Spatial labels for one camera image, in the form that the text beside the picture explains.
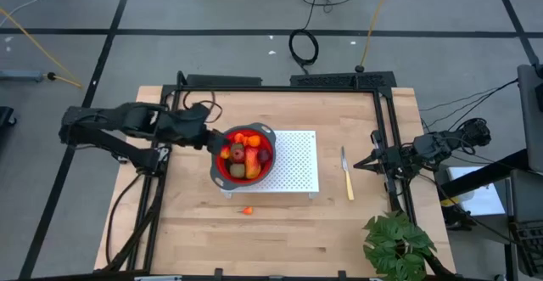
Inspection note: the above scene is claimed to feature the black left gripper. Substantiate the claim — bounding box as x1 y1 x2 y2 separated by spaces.
159 103 231 157

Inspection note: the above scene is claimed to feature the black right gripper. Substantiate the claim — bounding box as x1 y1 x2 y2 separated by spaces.
353 130 419 188

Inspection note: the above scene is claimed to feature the red colander with grey rim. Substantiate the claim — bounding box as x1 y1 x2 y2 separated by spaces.
210 122 277 192

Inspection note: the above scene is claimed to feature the red-yellow toy mango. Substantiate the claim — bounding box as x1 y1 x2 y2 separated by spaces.
244 146 262 180

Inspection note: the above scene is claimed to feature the white perforated shelf riser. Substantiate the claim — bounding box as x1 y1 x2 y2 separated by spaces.
221 129 322 200

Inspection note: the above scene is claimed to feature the green leafy plant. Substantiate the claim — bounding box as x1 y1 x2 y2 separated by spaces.
362 210 439 281

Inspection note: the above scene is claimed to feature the black vented box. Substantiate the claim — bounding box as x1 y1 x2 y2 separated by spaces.
289 70 398 89

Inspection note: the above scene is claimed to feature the white box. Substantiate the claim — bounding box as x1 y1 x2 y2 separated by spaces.
447 165 507 217

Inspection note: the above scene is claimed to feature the grey equipment panel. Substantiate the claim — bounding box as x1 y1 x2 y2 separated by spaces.
516 63 543 174

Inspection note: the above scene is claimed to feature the black keyboard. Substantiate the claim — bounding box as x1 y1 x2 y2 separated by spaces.
510 219 543 278

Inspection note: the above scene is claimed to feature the grey desk foot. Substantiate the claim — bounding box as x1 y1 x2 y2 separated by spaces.
0 69 44 82

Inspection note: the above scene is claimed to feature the black caster base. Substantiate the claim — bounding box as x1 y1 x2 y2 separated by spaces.
0 105 18 127

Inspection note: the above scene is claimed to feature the knife with wooden handle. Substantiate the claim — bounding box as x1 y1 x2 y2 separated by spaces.
340 145 355 202

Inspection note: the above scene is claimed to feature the yellow hanging cord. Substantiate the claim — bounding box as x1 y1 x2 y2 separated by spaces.
354 0 396 74
0 7 84 89

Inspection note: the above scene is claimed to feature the black coiled floor cable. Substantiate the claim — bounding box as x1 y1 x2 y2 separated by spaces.
288 0 327 76

